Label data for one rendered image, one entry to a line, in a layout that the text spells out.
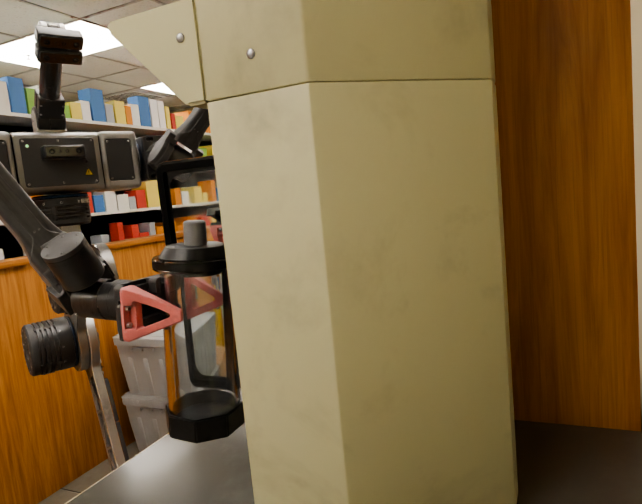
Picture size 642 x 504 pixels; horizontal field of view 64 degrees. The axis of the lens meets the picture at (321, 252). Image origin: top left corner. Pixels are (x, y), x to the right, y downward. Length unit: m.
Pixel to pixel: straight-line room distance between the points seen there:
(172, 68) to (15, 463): 2.46
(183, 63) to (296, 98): 0.13
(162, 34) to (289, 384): 0.37
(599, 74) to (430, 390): 0.48
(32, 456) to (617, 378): 2.54
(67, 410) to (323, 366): 2.53
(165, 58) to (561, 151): 0.53
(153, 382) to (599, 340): 2.42
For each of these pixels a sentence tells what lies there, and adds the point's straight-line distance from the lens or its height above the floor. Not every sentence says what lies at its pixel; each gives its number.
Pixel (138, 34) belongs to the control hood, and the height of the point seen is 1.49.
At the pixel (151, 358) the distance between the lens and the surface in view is 2.86.
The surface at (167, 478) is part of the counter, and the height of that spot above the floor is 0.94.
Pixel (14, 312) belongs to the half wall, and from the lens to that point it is 2.74.
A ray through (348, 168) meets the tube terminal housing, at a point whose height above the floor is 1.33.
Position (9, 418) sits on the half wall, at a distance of 2.79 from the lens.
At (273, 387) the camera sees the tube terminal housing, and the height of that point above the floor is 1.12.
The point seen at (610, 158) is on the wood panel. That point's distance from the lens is 0.80.
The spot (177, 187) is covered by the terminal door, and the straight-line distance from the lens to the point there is 0.92.
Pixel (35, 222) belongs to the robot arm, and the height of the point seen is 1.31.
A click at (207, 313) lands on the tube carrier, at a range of 0.64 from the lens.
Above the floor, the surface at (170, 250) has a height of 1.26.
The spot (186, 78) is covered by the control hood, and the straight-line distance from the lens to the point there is 0.55.
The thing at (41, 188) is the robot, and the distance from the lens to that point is 1.45.
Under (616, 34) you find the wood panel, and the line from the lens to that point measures 0.82.
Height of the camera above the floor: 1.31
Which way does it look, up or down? 7 degrees down
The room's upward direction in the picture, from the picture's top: 6 degrees counter-clockwise
